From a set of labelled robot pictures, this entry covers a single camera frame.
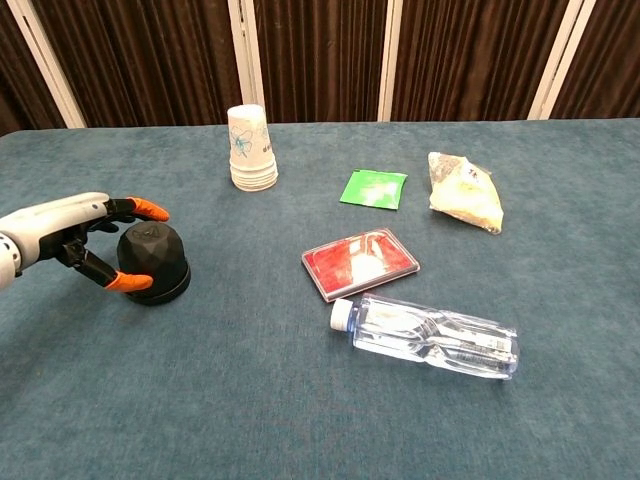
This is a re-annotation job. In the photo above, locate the flower print paper cup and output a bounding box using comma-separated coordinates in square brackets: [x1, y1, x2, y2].
[226, 104, 277, 173]

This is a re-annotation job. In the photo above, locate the clear plastic food bag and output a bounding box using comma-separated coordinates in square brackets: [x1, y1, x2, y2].
[427, 151, 505, 236]

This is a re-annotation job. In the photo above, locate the clear plastic water bottle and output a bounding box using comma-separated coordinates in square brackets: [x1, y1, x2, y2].
[329, 292, 521, 381]

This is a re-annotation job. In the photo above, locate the brown pleated curtain panel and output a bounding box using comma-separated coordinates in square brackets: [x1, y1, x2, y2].
[252, 0, 389, 124]
[391, 0, 571, 123]
[0, 0, 68, 137]
[31, 0, 244, 128]
[549, 0, 640, 121]

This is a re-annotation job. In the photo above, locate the green foil sachet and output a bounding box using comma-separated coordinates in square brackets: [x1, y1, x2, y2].
[338, 169, 409, 211]

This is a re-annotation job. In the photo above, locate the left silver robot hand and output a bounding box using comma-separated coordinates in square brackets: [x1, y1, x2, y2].
[0, 191, 171, 293]

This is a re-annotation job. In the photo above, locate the white screen frame post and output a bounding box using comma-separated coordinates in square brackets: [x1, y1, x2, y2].
[227, 0, 267, 124]
[527, 0, 584, 121]
[6, 0, 88, 130]
[377, 0, 404, 123]

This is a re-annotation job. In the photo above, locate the teal velvet tablecloth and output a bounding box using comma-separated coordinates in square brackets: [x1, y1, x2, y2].
[0, 117, 640, 480]

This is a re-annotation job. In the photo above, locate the black faceted dome object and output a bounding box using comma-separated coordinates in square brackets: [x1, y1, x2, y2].
[115, 222, 193, 307]

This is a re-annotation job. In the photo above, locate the red flat plastic case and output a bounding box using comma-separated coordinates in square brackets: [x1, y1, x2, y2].
[301, 227, 421, 304]

